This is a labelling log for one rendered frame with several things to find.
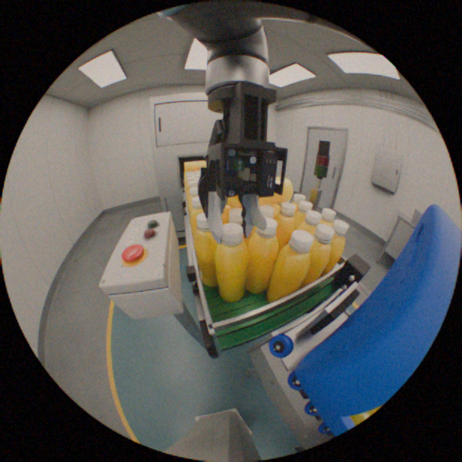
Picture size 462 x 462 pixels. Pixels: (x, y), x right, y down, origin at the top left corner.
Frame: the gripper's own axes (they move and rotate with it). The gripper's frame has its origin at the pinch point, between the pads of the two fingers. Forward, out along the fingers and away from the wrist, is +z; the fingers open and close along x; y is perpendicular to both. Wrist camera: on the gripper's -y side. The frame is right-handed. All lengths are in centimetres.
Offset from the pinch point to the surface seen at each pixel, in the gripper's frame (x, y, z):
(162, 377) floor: -60, 15, 109
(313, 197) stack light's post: 47, -19, 3
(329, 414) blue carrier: -1.4, 27.8, 0.3
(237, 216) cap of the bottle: 2.8, -4.5, -0.5
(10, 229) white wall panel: -266, -63, -20
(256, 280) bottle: 5.1, 2.7, 13.0
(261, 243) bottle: 5.4, 1.7, 2.7
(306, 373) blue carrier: -1.0, 21.9, 0.7
